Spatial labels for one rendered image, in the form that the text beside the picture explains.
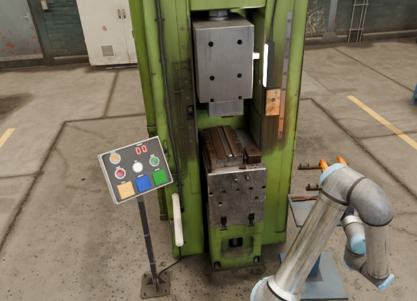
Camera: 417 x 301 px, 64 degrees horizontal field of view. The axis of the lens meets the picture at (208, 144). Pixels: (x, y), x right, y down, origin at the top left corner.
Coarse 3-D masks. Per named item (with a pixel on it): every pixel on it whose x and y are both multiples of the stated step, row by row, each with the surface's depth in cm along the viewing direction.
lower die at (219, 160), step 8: (208, 128) 243; (216, 128) 240; (224, 128) 237; (208, 136) 233; (216, 136) 231; (232, 136) 229; (208, 144) 224; (216, 144) 221; (232, 144) 220; (208, 152) 216; (216, 152) 214; (224, 152) 212; (240, 152) 211; (216, 160) 207; (224, 160) 208; (232, 160) 209; (240, 160) 210
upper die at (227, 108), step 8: (208, 104) 188; (216, 104) 188; (224, 104) 189; (232, 104) 190; (240, 104) 190; (208, 112) 192; (216, 112) 191; (224, 112) 192; (232, 112) 192; (240, 112) 193
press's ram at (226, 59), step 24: (192, 24) 179; (216, 24) 175; (240, 24) 172; (192, 48) 196; (216, 48) 173; (240, 48) 174; (216, 72) 179; (240, 72) 181; (216, 96) 186; (240, 96) 192
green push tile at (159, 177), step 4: (156, 172) 188; (160, 172) 188; (164, 172) 190; (156, 176) 187; (160, 176) 188; (164, 176) 189; (156, 180) 187; (160, 180) 188; (164, 180) 189; (156, 184) 187
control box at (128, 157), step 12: (132, 144) 184; (144, 144) 186; (156, 144) 190; (108, 156) 177; (120, 156) 180; (132, 156) 183; (144, 156) 186; (156, 156) 189; (108, 168) 177; (120, 168) 179; (132, 168) 182; (144, 168) 185; (156, 168) 188; (168, 168) 192; (108, 180) 176; (120, 180) 179; (132, 180) 182; (168, 180) 191; (144, 192) 184
